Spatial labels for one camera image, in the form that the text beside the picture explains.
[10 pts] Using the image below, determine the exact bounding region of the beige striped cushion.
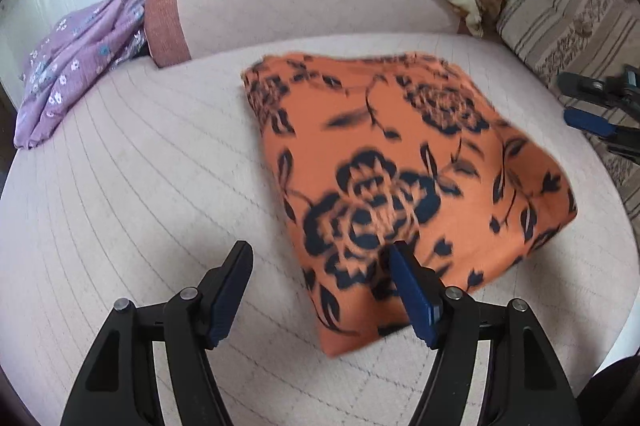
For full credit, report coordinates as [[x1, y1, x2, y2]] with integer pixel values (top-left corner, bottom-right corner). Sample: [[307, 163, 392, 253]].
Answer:
[[494, 0, 640, 187]]

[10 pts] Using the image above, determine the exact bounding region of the pink bolster cushion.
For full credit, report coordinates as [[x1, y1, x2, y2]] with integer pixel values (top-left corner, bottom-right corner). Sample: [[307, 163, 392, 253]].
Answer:
[[143, 0, 476, 69]]

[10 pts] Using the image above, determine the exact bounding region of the orange black floral garment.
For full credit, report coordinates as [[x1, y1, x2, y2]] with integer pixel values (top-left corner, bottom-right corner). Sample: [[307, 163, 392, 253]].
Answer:
[[242, 53, 577, 357]]

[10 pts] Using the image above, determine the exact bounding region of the pink quilted mattress cover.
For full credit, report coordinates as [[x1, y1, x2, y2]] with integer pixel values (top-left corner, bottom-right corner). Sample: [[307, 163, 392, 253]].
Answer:
[[1, 34, 639, 425]]

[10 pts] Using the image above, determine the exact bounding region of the purple floral cloth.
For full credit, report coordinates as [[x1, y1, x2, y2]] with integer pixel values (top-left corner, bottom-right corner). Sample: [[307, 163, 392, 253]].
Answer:
[[13, 0, 146, 149]]

